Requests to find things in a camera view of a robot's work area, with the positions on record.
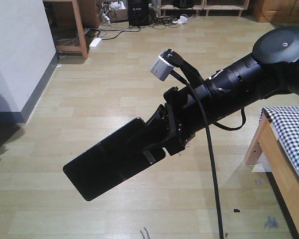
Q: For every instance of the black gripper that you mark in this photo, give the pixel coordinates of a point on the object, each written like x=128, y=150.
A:
x=164, y=125

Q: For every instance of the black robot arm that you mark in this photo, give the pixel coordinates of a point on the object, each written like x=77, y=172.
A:
x=272, y=68

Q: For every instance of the white power strip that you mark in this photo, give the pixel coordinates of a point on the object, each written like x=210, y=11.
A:
x=182, y=20

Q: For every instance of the black computer tower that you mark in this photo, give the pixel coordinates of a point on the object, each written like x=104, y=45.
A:
x=138, y=12

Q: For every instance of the black white checkered bedsheet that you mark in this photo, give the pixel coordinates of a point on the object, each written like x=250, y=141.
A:
x=286, y=128

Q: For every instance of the wooden drawer cabinet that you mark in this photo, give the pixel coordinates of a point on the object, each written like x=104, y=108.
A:
x=275, y=11

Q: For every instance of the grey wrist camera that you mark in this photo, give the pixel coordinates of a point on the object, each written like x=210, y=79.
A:
x=165, y=63

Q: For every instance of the wooden bed frame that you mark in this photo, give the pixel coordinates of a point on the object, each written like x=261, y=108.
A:
x=265, y=142

